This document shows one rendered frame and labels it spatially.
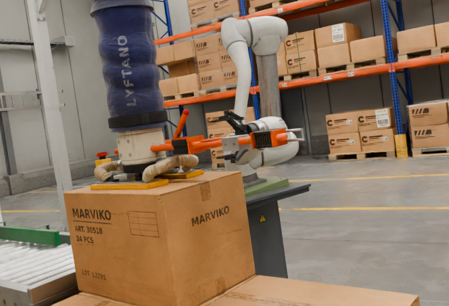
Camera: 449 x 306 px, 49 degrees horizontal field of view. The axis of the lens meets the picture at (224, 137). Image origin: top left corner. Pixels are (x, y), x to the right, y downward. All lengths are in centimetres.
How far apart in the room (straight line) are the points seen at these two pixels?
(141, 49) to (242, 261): 86
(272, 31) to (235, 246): 106
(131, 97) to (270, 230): 112
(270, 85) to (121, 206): 105
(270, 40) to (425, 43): 648
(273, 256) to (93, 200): 109
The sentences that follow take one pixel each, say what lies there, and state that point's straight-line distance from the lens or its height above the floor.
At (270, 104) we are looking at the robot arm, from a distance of 247.
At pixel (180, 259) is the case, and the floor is 72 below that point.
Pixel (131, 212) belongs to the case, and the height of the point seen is 88.
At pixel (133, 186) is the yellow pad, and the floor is 96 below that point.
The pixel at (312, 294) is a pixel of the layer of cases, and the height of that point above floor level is 54.
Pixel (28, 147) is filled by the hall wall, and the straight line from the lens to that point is 1266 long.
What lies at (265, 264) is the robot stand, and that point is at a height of 38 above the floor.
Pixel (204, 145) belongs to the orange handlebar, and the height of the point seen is 107.
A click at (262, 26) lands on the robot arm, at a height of 155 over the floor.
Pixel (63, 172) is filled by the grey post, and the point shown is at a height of 79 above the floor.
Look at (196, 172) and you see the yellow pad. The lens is 187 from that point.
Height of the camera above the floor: 117
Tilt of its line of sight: 3 degrees down
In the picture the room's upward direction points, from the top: 8 degrees counter-clockwise
